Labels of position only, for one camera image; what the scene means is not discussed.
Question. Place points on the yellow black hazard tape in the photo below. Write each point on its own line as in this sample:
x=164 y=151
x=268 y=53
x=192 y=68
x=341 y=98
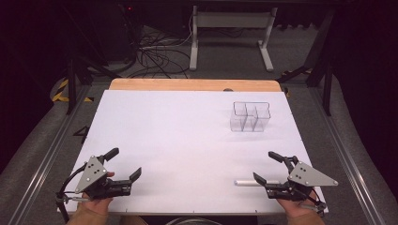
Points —
x=62 y=92

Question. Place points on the white table cover sheet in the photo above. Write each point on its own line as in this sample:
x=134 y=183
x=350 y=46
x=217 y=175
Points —
x=187 y=140

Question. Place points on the white pen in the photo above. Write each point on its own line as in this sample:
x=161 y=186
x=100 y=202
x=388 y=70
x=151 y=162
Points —
x=247 y=183

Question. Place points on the black metal stand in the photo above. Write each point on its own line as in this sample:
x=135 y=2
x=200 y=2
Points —
x=78 y=75
x=322 y=59

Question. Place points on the person's right hand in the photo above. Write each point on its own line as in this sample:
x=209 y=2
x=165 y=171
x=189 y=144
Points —
x=298 y=208

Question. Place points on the aluminium floor rail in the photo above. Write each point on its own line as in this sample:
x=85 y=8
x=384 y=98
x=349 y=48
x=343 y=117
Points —
x=344 y=156
x=47 y=159

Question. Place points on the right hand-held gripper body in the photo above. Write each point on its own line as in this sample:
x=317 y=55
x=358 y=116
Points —
x=308 y=176

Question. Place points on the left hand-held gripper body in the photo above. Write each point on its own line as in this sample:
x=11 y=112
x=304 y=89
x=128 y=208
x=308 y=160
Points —
x=94 y=175

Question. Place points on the person's left hand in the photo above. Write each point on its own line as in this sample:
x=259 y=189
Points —
x=95 y=206

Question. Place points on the white metal stand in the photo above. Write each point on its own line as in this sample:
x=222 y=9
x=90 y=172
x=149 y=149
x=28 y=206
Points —
x=231 y=20

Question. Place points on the clear acrylic compartment organizer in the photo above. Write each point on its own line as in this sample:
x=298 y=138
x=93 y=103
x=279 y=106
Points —
x=250 y=117

